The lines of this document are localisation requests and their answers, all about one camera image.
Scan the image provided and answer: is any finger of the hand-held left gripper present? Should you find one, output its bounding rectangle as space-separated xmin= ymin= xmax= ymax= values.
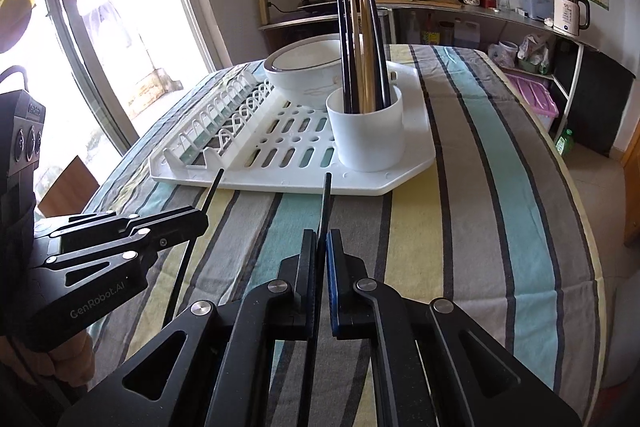
xmin=32 ymin=209 xmax=141 ymax=240
xmin=44 ymin=205 xmax=210 ymax=270

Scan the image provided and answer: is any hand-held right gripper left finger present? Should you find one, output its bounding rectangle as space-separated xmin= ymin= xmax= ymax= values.
xmin=57 ymin=228 xmax=321 ymax=427

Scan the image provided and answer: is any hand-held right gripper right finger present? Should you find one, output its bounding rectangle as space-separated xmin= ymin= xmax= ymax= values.
xmin=325 ymin=228 xmax=583 ymax=427

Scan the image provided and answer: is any black chopstick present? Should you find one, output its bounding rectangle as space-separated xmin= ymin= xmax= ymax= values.
xmin=334 ymin=0 xmax=351 ymax=114
xmin=342 ymin=0 xmax=360 ymax=114
xmin=372 ymin=0 xmax=394 ymax=108
xmin=361 ymin=0 xmax=392 ymax=108
xmin=161 ymin=168 xmax=225 ymax=332
xmin=319 ymin=172 xmax=333 ymax=240

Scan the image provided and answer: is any white plastic dish rack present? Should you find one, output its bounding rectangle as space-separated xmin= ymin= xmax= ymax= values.
xmin=150 ymin=61 xmax=437 ymax=196

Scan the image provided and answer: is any white cylindrical cup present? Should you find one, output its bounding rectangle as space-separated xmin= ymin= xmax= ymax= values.
xmin=326 ymin=84 xmax=404 ymax=172

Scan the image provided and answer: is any person's left hand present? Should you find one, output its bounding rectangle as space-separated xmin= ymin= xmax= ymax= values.
xmin=0 ymin=333 xmax=95 ymax=390

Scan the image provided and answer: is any brown wooden chair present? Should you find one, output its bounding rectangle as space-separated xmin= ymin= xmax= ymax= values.
xmin=37 ymin=155 xmax=98 ymax=218

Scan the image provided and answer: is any sliding glass door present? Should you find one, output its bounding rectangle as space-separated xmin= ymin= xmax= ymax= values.
xmin=0 ymin=0 xmax=236 ymax=208

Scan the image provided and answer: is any striped tablecloth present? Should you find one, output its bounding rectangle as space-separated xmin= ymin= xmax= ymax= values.
xmin=82 ymin=43 xmax=608 ymax=427

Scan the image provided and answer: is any large white patterned bowl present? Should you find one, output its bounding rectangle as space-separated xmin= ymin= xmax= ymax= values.
xmin=263 ymin=38 xmax=351 ymax=110

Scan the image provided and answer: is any black induction cooker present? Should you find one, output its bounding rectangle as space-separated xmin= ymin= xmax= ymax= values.
xmin=298 ymin=0 xmax=346 ymax=12

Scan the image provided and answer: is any green plastic bottle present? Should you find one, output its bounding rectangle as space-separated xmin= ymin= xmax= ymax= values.
xmin=555 ymin=128 xmax=576 ymax=156

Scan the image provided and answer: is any pink plastic storage box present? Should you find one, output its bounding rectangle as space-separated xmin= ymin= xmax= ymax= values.
xmin=505 ymin=73 xmax=559 ymax=132

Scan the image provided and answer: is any wooden cutting board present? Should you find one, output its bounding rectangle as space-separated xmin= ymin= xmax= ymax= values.
xmin=375 ymin=0 xmax=463 ymax=8

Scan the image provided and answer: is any plastic bags bundle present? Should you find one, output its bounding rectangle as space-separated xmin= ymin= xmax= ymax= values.
xmin=517 ymin=34 xmax=553 ymax=75

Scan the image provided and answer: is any clear plastic storage container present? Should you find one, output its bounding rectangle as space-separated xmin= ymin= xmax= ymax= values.
xmin=518 ymin=0 xmax=556 ymax=22

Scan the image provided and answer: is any white electric kettle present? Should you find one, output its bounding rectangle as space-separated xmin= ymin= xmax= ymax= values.
xmin=551 ymin=0 xmax=591 ymax=38

